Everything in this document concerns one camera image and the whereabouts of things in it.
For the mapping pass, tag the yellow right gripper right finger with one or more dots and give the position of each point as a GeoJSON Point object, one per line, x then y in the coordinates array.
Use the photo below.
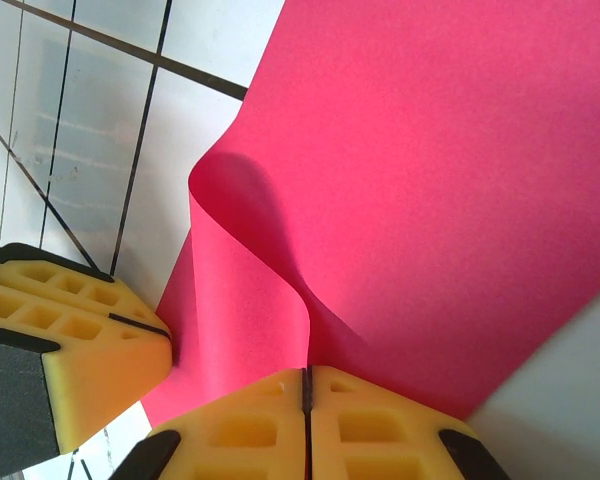
{"type": "Point", "coordinates": [370, 435]}

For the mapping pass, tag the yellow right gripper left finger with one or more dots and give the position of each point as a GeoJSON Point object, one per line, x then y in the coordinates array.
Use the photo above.
{"type": "Point", "coordinates": [250, 435]}

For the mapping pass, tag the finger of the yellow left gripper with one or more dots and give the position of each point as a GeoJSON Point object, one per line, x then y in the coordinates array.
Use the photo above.
{"type": "Point", "coordinates": [55, 277]}
{"type": "Point", "coordinates": [95, 370]}

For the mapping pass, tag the pink paper sheet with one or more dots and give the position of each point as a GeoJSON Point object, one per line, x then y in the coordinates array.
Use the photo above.
{"type": "Point", "coordinates": [430, 175]}

